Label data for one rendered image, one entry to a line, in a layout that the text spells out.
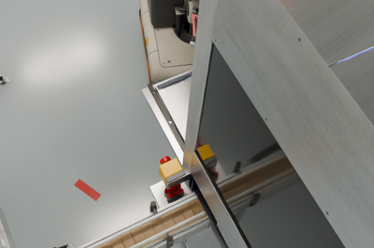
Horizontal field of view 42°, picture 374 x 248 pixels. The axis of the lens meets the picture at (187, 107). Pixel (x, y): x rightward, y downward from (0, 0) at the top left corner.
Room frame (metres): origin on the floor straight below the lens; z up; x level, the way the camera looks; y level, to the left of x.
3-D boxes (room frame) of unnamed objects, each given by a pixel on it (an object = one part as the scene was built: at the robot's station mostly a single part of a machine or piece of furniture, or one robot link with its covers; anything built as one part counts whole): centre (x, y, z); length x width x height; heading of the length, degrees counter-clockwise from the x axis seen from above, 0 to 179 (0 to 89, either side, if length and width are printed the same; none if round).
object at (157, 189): (0.60, 0.02, 0.87); 0.14 x 0.13 x 0.02; 32
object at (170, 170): (0.64, 0.03, 1.00); 0.08 x 0.07 x 0.07; 32
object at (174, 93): (0.97, -0.06, 0.90); 0.34 x 0.26 x 0.04; 31
